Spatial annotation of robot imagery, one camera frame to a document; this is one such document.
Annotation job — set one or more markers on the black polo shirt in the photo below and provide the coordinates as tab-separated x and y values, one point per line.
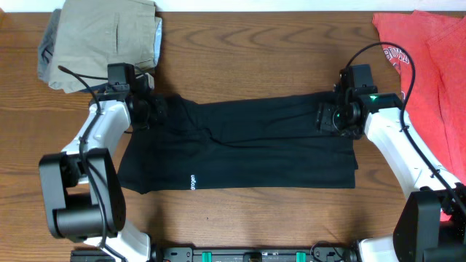
271	142

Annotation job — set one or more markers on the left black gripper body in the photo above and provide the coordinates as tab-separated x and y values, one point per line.
159	110

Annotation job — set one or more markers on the red printed t-shirt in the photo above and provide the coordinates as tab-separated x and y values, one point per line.
428	51

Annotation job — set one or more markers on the folded grey garment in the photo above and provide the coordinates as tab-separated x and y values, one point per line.
45	50

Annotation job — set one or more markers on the folded khaki trousers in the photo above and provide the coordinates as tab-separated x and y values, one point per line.
94	33

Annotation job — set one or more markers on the folded dark blue garment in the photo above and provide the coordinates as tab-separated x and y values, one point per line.
96	88

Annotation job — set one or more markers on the folded light blue garment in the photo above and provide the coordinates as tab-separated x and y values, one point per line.
157	39

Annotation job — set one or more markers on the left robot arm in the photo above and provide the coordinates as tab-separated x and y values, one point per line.
83	199

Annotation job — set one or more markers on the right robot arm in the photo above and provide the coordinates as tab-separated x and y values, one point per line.
432	224

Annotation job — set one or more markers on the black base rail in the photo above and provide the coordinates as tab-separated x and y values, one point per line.
317	253

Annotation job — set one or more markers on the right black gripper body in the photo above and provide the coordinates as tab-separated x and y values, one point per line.
325	118

